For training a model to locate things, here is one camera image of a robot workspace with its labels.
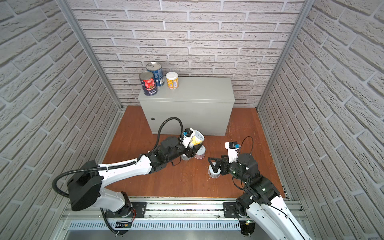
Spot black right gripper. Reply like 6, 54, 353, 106
209, 154, 250, 187

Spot aluminium corner post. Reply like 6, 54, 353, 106
56, 0, 124, 110
256, 0, 315, 111

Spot grey label pull-tab can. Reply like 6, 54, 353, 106
181, 154, 191, 161

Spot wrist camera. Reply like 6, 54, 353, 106
181, 128, 196, 149
225, 142, 240, 163

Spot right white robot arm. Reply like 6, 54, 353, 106
208, 153, 312, 240

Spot right aluminium corner post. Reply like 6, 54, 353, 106
256, 0, 315, 111

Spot blue label tin can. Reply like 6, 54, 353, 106
146, 62, 164, 87

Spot pink label pull-tab can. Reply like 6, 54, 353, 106
195, 145, 206, 160

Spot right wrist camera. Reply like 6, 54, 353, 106
225, 142, 240, 163

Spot dark tomato label can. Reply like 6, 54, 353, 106
139, 71, 158, 96

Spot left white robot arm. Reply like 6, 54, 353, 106
67, 134, 205, 213

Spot white lid small can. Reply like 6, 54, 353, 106
166, 72, 179, 90

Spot yellow label pull-tab can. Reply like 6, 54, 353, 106
189, 130, 205, 148

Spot left aluminium corner post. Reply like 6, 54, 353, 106
56, 0, 124, 110

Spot left black corrugated cable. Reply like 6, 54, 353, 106
51, 116, 184, 199

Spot plain lid silver can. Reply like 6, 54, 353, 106
209, 167, 221, 179

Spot grey metal cabinet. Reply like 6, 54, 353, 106
138, 77, 235, 136

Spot front aluminium mounting rail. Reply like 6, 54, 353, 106
62, 197, 307, 220

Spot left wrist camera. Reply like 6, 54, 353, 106
181, 128, 196, 149

